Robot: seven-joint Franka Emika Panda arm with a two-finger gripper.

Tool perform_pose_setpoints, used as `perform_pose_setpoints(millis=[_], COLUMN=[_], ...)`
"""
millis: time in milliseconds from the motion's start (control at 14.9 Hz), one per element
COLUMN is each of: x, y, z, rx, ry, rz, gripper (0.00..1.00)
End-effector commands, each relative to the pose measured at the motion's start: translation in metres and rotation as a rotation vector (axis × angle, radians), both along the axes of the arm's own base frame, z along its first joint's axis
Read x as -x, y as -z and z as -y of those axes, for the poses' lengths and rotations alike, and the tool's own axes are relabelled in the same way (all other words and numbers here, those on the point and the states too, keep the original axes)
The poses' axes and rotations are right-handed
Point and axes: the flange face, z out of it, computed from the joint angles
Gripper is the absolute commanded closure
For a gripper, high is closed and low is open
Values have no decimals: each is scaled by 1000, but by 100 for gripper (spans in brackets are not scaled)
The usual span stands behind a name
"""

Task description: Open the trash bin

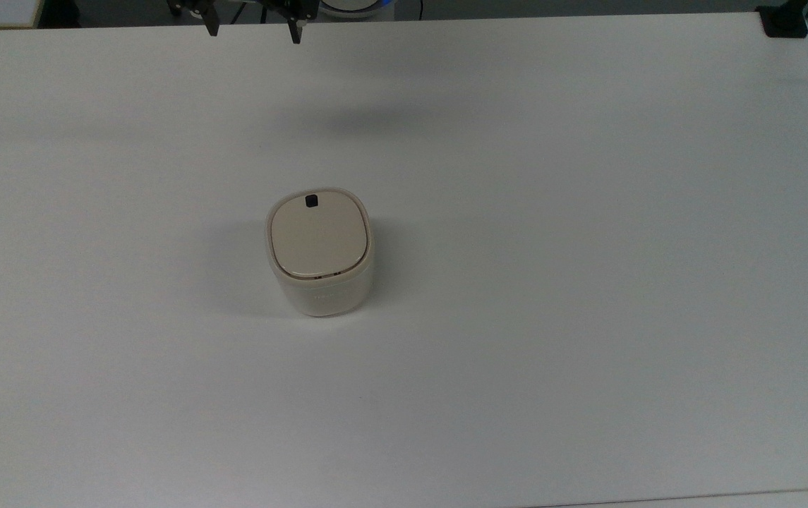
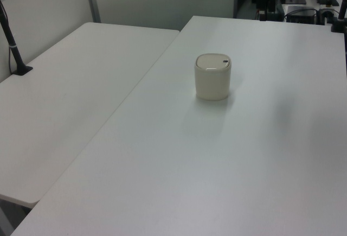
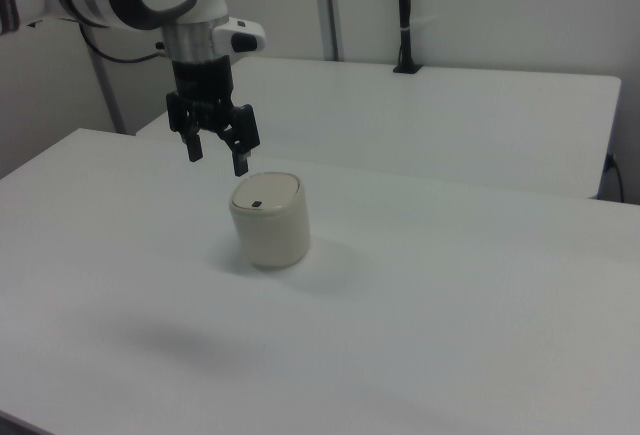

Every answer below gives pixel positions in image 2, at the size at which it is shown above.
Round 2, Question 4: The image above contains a black clamp-mounted pole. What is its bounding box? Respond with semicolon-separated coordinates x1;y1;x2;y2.
330;0;347;33

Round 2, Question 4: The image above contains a white and black device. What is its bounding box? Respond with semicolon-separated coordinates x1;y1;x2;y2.
318;2;336;26

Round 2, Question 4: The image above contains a black electronics box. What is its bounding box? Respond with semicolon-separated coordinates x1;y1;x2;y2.
284;5;318;24

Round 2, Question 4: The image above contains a beige trash bin lid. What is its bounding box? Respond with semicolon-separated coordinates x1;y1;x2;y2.
195;53;232;72

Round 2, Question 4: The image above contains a beige desktop trash bin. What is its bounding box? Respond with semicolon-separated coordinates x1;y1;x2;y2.
194;53;233;101

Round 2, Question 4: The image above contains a black camera stand pole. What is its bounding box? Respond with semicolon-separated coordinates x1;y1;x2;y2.
0;0;34;76

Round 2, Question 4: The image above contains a white side table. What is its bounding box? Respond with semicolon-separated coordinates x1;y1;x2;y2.
0;22;181;205

